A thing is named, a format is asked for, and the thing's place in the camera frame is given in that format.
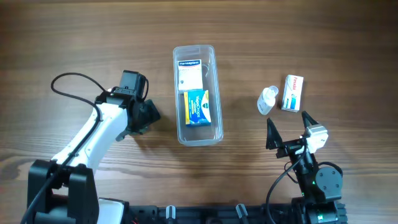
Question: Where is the clear plastic container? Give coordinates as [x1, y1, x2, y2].
[173, 45, 223, 146]

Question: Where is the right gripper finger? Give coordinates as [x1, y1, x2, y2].
[302, 111, 318, 128]
[266, 118, 283, 150]

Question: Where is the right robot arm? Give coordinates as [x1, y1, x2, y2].
[265, 111, 348, 223]

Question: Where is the blue yellow VapoDrops box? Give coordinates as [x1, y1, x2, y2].
[183, 90, 211, 126]

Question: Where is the Hansaplast plaster box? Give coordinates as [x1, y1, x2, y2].
[177, 59, 203, 91]

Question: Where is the white Panadol box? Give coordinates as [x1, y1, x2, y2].
[281, 75, 303, 112]

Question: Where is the white spray bottle clear cap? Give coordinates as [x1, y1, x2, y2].
[257, 86, 279, 115]

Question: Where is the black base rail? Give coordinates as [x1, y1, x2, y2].
[124, 203, 348, 224]

